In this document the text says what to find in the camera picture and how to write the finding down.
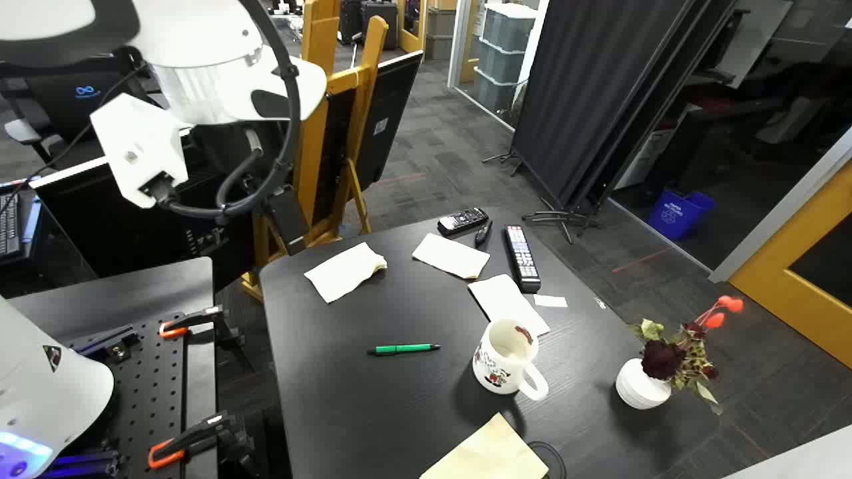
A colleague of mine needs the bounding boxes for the black board on easel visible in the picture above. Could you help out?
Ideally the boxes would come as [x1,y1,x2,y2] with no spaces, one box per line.
[315,51,423,224]

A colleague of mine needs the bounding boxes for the yellow wooden door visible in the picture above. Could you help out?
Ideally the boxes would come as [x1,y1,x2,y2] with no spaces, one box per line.
[728,157,852,372]

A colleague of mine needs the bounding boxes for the black computer monitor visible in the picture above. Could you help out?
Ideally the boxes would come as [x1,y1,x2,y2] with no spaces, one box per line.
[0,59,150,173]

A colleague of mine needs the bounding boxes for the green pen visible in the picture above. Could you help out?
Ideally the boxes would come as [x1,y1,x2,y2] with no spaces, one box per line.
[369,340,442,360]

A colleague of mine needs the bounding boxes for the beige napkin with curled edge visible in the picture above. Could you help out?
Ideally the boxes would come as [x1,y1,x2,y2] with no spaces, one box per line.
[410,231,492,282]

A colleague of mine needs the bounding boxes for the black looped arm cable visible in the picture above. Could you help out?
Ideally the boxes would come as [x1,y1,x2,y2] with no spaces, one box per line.
[164,0,303,224]

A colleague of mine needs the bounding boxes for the blue plastic bin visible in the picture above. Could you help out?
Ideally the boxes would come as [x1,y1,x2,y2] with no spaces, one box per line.
[644,186,720,246]

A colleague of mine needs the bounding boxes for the flat beige paper napkin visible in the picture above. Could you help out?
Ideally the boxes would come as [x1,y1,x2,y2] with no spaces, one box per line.
[466,272,554,340]

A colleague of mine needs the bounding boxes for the black table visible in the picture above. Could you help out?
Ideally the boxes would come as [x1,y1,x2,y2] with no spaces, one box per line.
[259,208,743,479]

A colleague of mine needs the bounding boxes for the long black remote control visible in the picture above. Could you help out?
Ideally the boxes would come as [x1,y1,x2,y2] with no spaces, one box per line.
[500,224,544,295]

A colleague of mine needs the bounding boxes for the wide black remote control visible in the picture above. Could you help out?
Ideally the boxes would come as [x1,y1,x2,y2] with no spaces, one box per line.
[435,206,492,239]

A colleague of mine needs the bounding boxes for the large folded beige napkin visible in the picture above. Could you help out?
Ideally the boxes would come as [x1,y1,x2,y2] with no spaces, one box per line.
[419,409,551,479]

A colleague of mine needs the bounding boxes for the crumpled beige paper napkin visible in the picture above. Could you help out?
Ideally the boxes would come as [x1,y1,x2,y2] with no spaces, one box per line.
[302,239,392,307]

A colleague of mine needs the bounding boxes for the grey plastic storage drawers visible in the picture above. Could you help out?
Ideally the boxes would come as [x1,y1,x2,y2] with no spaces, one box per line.
[468,0,540,114]

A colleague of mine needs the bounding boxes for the white vase with flowers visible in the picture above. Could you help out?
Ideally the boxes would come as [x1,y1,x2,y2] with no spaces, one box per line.
[612,294,749,417]

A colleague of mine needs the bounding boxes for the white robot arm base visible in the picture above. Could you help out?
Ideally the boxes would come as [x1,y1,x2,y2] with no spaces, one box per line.
[0,295,117,479]

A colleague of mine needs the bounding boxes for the orange handled black clamp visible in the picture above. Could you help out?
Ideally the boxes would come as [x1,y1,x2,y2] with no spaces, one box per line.
[144,409,259,475]
[158,303,229,347]

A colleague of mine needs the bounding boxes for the wooden easel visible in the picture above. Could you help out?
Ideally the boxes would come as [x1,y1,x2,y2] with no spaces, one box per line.
[237,0,430,302]

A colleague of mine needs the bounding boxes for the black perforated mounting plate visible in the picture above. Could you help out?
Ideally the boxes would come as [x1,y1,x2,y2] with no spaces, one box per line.
[64,308,221,479]

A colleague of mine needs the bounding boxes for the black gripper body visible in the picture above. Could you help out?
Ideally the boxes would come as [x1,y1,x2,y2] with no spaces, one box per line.
[262,186,311,258]

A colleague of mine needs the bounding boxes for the black curtain divider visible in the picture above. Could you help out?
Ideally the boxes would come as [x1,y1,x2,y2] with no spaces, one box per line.
[511,0,740,219]

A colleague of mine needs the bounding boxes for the white patterned mug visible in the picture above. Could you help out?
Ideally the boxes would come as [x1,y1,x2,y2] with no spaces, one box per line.
[468,318,551,404]

